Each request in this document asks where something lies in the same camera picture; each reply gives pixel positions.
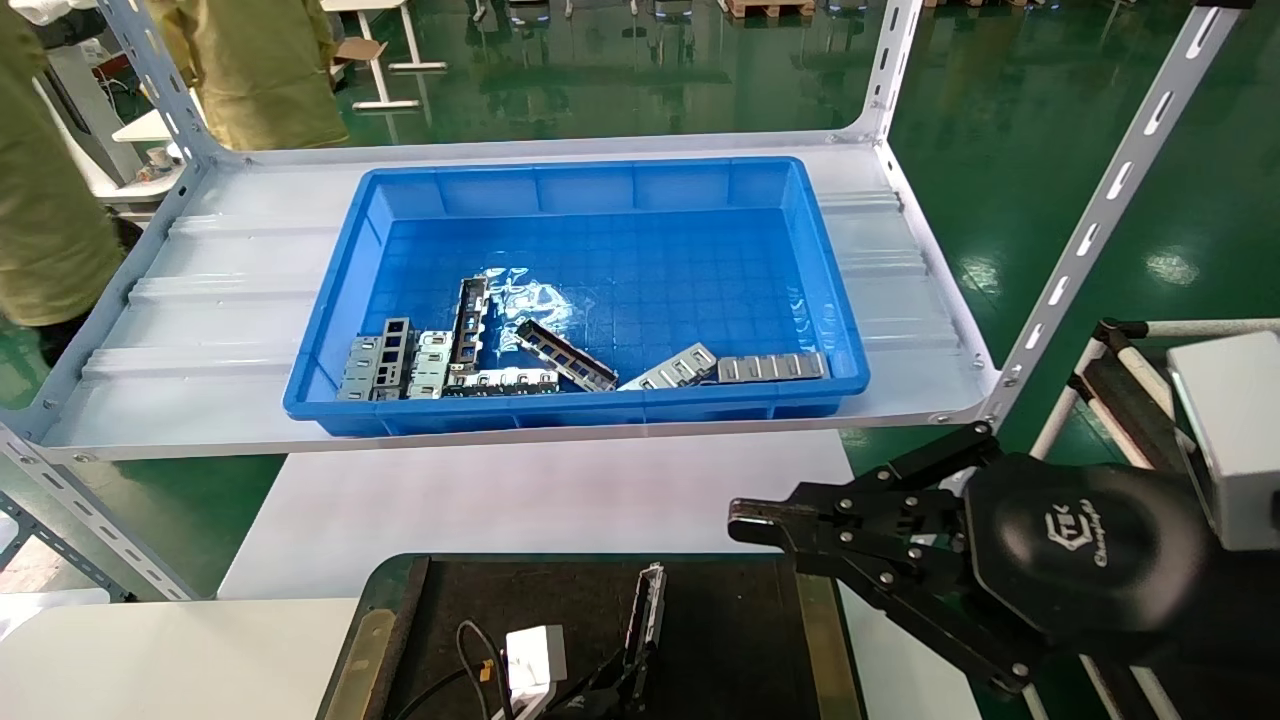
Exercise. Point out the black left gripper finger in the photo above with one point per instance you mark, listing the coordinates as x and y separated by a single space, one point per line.
600 685

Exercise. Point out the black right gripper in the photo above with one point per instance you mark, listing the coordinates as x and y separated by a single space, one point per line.
1090 550

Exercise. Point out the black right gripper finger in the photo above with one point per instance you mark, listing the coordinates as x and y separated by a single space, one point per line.
640 690

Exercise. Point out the black flat container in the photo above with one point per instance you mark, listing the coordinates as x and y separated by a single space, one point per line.
730 640

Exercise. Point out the grey flat ribbed metal part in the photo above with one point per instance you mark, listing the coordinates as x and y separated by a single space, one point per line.
772 366

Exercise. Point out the silver ribbed metal part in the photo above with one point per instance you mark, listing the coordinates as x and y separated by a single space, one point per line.
672 368

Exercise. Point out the long silver clip metal part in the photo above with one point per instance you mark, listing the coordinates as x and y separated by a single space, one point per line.
505 380

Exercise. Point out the pale slotted metal part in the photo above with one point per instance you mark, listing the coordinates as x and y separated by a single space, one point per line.
431 362

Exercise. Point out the flat light grey metal part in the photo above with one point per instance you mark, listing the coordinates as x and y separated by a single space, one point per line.
361 370

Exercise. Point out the black foam cart pad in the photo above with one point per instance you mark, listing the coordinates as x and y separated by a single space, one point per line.
1135 410

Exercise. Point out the clear plastic film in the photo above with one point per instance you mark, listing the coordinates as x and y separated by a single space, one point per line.
525 298

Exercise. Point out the blue plastic bin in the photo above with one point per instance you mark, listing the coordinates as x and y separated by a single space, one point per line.
620 190

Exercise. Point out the white metal shelving rack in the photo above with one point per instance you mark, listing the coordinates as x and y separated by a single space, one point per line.
230 300

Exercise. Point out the wooden pallet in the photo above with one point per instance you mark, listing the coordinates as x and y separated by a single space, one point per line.
768 8

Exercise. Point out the white table with legs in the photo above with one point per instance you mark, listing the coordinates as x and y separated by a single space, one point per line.
385 60

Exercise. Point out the open cardboard box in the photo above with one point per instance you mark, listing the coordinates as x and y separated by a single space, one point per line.
360 48

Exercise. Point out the person in olive coat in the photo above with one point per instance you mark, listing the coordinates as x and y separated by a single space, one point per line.
260 70
45 200

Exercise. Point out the white machine base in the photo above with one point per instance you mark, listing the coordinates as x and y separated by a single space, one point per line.
90 110

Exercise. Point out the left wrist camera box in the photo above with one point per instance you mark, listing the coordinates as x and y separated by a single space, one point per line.
535 660

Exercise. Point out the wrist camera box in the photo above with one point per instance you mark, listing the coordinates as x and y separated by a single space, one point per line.
535 660
1235 440

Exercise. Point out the white tube cart frame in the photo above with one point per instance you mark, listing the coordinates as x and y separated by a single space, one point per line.
1075 385

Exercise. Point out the dark long metal bracket part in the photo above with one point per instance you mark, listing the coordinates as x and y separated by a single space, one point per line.
565 355

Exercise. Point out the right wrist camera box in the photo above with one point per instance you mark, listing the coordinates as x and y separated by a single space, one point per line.
1235 440

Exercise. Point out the long narrow metal frame part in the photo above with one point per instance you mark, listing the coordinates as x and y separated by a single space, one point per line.
468 320

